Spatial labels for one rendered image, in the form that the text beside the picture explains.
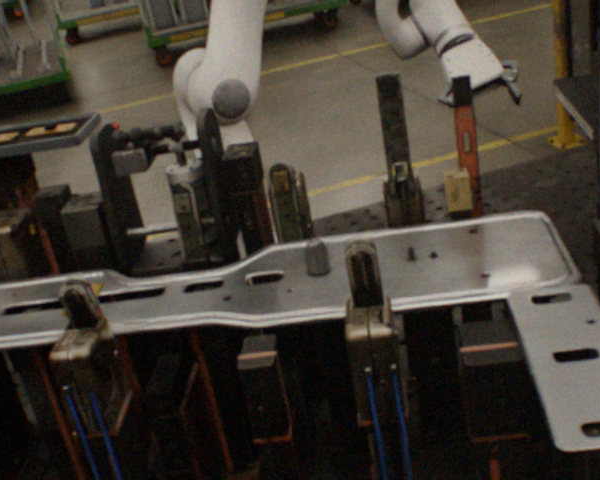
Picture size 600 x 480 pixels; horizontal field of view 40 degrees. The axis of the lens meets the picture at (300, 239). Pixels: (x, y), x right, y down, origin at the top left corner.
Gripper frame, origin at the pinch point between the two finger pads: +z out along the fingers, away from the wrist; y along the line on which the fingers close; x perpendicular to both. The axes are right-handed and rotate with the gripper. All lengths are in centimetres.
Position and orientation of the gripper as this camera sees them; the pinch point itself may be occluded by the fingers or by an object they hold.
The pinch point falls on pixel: (494, 108)
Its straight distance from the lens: 164.3
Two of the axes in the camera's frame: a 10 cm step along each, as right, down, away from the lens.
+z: 3.4, 8.2, -4.6
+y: -9.1, 4.2, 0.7
